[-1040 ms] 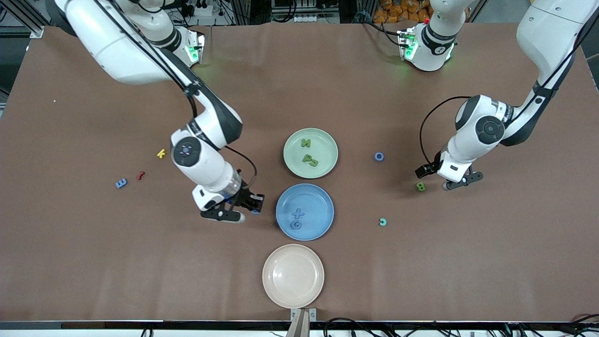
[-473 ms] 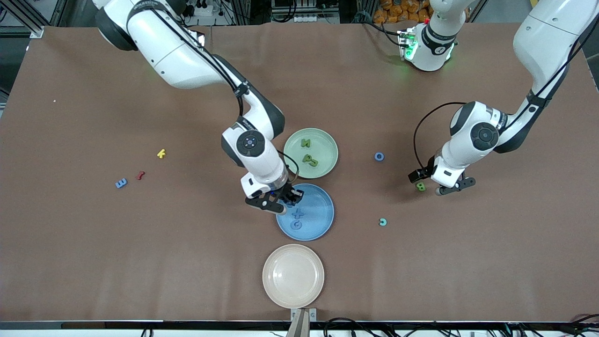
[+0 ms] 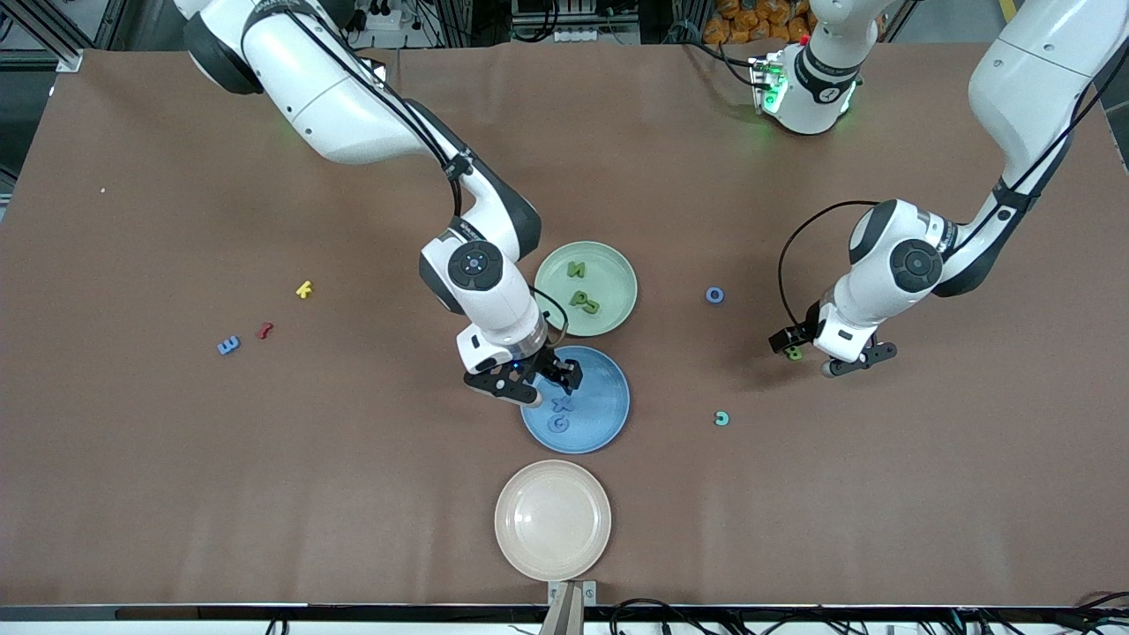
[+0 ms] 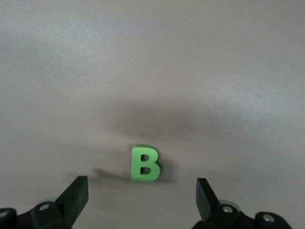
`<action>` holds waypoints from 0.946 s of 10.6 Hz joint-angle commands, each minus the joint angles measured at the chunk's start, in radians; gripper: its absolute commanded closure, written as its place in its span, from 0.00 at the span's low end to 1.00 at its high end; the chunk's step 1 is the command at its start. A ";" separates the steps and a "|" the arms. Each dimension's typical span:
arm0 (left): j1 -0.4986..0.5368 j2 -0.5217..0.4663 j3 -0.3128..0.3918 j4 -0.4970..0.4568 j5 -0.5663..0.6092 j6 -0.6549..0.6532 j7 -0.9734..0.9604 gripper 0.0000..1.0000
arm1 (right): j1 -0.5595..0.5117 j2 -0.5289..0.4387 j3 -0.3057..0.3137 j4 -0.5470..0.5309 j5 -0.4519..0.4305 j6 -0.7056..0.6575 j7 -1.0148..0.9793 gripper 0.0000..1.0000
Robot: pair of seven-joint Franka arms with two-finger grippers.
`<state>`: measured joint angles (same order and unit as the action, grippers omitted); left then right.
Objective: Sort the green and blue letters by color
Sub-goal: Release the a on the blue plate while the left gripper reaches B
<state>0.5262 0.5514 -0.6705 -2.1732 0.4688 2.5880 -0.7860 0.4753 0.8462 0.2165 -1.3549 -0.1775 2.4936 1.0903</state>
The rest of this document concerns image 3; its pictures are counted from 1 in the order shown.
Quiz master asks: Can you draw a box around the blue plate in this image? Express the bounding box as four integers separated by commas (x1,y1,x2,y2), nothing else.
520,346,632,455

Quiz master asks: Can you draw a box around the pale green plate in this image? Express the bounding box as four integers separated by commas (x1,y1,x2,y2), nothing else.
534,241,639,338

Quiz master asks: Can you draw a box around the beige plate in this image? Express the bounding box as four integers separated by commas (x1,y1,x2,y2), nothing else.
494,459,613,582

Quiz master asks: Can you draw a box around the brown paper table cover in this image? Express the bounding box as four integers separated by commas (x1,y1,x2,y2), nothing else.
0,40,1129,609

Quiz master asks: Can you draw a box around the orange objects pile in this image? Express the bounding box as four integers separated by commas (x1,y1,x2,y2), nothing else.
703,0,817,45

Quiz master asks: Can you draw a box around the white power strip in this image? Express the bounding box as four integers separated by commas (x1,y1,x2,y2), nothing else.
554,26,640,43
353,0,402,32

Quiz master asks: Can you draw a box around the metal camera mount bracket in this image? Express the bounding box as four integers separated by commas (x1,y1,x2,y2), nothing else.
540,580,598,635

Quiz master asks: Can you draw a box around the black table edge rail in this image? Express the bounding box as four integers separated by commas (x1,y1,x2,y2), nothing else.
0,604,1129,624

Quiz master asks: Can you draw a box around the black floor cable bundle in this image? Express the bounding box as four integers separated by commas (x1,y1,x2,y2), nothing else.
609,593,1129,635

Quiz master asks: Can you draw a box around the aluminium frame profile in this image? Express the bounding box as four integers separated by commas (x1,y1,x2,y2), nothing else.
0,0,85,71

